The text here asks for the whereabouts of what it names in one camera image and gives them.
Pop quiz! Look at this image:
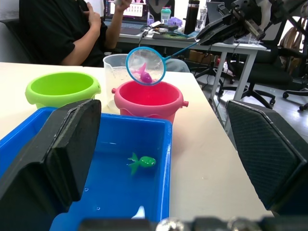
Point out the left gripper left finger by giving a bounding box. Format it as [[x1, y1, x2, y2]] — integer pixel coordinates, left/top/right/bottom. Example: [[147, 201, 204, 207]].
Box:
[[0, 98, 102, 231]]

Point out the black tall bottle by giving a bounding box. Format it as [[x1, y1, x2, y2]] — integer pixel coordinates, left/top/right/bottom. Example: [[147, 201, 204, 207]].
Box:
[[184, 0, 200, 35]]

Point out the green plastic bucket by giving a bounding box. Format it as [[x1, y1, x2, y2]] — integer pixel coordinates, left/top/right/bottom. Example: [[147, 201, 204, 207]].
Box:
[[25, 71, 102, 110]]

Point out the black keyboard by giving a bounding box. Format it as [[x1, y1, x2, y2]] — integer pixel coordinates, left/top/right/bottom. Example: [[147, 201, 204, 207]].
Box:
[[153, 32, 197, 40]]

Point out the beige bag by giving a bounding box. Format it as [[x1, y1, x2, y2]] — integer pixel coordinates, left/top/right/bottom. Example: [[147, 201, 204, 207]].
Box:
[[280, 26, 304, 50]]

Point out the cardboard box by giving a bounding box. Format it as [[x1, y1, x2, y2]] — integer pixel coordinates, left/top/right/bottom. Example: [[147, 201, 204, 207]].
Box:
[[189, 49, 218, 64]]

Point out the blue plastic tub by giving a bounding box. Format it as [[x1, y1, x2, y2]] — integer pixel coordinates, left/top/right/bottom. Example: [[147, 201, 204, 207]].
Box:
[[0, 107, 173, 231]]

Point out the person's left hand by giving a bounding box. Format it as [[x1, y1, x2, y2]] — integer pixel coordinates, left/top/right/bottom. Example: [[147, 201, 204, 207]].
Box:
[[114, 0, 133, 13]]

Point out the person in black shirt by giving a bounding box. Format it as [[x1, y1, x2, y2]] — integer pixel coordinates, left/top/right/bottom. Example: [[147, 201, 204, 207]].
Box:
[[19, 0, 191, 73]]

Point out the clear plastic measuring cup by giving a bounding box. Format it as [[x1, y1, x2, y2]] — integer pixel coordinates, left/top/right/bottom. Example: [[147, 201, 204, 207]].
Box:
[[103, 54, 132, 114]]

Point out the dark grey seat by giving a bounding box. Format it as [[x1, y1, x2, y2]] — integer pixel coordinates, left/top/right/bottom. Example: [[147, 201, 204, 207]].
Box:
[[0, 18, 33, 64]]

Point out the green toy fish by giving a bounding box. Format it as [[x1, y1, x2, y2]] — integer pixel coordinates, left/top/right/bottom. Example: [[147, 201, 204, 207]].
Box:
[[127, 152, 157, 176]]

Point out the pink toy fish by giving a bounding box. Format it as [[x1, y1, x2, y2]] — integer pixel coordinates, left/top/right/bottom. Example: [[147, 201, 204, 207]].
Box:
[[131, 62, 154, 85]]

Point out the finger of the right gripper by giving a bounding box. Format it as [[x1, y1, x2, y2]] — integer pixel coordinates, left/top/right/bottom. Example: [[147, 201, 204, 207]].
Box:
[[197, 24, 246, 46], [196, 14, 244, 39]]

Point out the black chair wheel base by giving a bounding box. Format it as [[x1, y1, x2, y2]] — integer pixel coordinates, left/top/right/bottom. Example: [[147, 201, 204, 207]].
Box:
[[282, 88, 308, 112]]

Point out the blue fishing net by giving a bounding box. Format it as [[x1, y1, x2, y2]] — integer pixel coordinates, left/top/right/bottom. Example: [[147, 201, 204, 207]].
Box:
[[125, 39, 200, 87]]

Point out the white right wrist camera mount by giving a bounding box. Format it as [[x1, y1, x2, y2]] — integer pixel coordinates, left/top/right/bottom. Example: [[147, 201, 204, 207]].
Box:
[[255, 0, 274, 27]]

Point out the purple plastic item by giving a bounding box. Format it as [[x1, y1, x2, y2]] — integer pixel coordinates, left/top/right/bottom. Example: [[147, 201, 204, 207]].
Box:
[[167, 16, 185, 27]]

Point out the teal lidded shaker cup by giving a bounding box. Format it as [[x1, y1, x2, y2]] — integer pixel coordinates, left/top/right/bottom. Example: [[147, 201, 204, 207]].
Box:
[[160, 7, 173, 25]]

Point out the person's right hand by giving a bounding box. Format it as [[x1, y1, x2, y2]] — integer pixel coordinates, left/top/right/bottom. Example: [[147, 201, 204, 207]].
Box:
[[82, 2, 102, 30]]

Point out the white office desk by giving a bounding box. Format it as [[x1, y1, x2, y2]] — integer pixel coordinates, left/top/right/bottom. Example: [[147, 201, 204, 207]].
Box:
[[117, 28, 268, 106]]

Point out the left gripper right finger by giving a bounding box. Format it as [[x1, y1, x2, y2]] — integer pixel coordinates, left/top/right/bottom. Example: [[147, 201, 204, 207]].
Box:
[[225, 99, 308, 216]]

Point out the open laptop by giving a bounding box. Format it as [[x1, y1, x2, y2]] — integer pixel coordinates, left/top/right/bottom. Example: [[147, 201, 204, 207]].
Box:
[[103, 0, 149, 31]]

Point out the pink plastic bucket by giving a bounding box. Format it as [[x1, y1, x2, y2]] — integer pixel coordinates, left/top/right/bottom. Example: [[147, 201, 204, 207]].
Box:
[[112, 80, 189, 125]]

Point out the black office chair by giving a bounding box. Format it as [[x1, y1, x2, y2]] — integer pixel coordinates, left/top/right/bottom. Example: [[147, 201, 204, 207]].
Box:
[[237, 19, 308, 110]]

